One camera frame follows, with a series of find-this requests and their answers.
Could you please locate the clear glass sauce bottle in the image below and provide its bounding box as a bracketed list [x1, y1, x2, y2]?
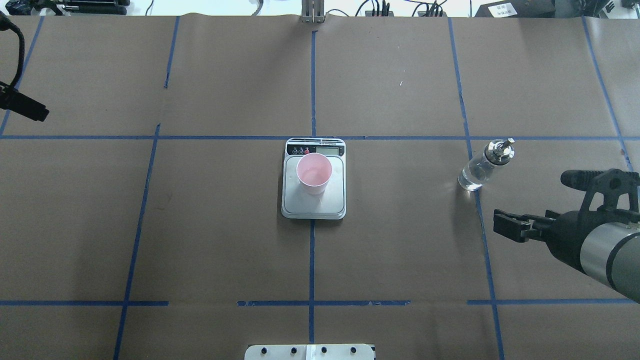
[457, 137, 515, 192]

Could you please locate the pink plastic cup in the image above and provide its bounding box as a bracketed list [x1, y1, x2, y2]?
[295, 153, 333, 196]

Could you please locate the aluminium frame post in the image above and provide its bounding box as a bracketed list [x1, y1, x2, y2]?
[300, 0, 326, 24]

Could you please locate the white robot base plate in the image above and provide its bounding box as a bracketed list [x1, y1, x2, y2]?
[244, 343, 377, 360]

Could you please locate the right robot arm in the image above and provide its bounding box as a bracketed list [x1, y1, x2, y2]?
[493, 168, 639, 302]

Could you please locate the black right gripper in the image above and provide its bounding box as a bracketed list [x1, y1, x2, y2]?
[493, 169, 639, 272]

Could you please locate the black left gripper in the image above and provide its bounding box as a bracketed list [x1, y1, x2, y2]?
[0, 82, 50, 122]

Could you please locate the silver digital kitchen scale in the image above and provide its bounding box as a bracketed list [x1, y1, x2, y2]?
[281, 137, 347, 220]

